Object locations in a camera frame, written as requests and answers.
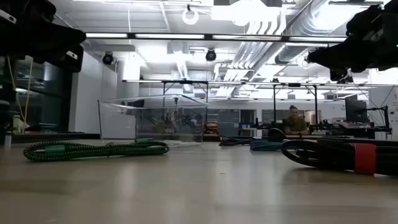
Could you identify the clear plastic bin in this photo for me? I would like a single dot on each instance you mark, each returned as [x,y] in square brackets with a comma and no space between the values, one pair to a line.
[118,124]

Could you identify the background desk with equipment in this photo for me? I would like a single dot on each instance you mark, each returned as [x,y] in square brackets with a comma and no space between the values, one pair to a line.
[342,126]

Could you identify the round black ceiling camera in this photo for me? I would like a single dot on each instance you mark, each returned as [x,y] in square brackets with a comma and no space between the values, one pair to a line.
[211,55]
[108,58]

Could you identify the dark glass cabinet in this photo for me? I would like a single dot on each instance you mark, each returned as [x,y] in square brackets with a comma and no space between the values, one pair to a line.
[46,102]

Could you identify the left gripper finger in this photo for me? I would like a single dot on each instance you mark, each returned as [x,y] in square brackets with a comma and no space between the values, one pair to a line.
[62,39]
[73,47]

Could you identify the long ceiling light bar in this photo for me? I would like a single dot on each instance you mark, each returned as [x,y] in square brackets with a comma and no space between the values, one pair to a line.
[208,37]

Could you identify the black monitor on arm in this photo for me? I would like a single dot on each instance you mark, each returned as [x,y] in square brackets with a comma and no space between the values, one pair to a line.
[356,110]

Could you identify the person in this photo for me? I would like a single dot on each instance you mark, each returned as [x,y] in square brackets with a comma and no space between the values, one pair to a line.
[294,123]

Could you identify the black background rig frame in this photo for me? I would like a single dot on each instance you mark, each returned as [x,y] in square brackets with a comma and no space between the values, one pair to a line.
[315,105]
[185,82]

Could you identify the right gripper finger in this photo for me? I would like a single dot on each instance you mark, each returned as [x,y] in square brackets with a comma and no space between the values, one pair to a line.
[323,67]
[342,56]

